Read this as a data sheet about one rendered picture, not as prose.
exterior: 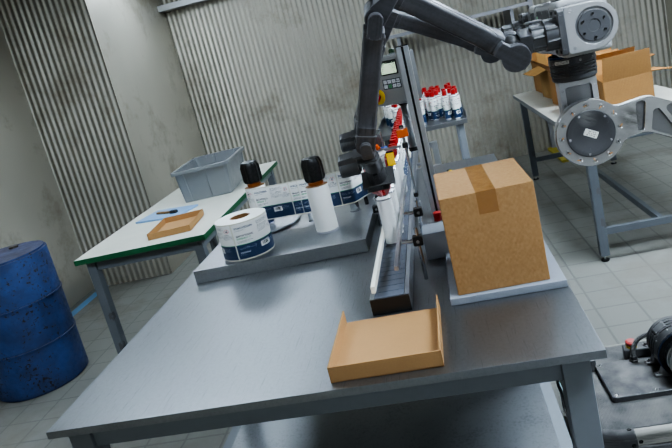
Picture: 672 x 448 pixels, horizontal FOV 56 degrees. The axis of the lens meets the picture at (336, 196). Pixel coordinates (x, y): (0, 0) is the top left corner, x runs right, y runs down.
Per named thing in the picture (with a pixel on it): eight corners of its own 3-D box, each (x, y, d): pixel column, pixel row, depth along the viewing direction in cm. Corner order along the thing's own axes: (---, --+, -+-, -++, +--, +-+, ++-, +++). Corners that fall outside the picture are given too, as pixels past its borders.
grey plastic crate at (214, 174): (201, 185, 479) (193, 157, 474) (252, 173, 475) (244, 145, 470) (178, 206, 421) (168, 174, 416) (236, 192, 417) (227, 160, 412)
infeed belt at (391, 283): (397, 175, 331) (396, 168, 330) (413, 172, 330) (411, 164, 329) (377, 312, 174) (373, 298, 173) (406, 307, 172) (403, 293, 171)
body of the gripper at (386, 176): (362, 175, 201) (356, 162, 195) (393, 168, 199) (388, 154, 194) (364, 192, 198) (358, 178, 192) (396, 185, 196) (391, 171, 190)
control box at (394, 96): (389, 102, 260) (379, 56, 256) (423, 97, 248) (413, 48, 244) (374, 108, 253) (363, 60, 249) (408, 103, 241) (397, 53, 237)
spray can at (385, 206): (386, 241, 218) (373, 184, 213) (401, 238, 217) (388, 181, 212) (385, 246, 213) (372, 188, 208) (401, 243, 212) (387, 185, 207)
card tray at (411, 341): (345, 324, 173) (342, 310, 172) (440, 308, 169) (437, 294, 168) (330, 383, 145) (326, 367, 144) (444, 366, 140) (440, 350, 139)
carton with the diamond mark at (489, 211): (450, 257, 197) (432, 174, 191) (528, 242, 194) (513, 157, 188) (458, 296, 168) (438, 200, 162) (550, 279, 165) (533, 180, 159)
